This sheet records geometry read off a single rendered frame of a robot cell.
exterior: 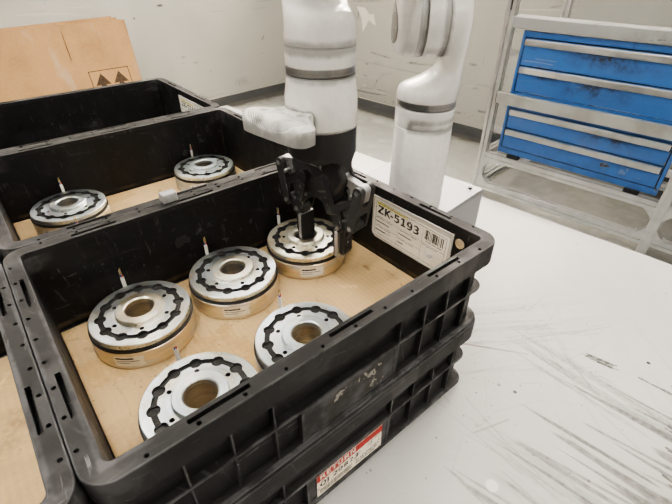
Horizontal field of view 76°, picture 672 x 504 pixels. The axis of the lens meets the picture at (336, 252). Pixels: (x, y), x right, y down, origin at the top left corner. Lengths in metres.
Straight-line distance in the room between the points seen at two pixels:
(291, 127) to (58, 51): 3.11
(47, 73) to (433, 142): 2.99
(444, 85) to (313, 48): 0.29
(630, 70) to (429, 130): 1.56
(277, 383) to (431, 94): 0.49
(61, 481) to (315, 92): 0.35
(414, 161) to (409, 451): 0.42
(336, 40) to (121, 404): 0.38
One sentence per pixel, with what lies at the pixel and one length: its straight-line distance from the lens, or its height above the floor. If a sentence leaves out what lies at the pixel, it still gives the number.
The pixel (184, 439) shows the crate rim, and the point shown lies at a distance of 0.30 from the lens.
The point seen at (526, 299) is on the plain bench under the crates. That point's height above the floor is 0.70.
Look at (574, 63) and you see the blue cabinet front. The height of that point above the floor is 0.78.
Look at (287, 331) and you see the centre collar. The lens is 0.43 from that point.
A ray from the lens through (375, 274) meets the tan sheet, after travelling 0.56.
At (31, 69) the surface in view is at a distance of 3.43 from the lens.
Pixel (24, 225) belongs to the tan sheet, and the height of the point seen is 0.83.
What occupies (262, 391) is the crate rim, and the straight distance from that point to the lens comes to 0.31.
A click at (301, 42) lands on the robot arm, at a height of 1.10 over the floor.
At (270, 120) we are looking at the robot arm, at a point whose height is 1.04.
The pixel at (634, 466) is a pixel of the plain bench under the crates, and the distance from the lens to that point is 0.63.
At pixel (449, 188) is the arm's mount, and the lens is 0.85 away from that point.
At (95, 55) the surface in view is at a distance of 3.53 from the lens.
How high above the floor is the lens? 1.17
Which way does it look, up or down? 35 degrees down
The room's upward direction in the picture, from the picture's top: straight up
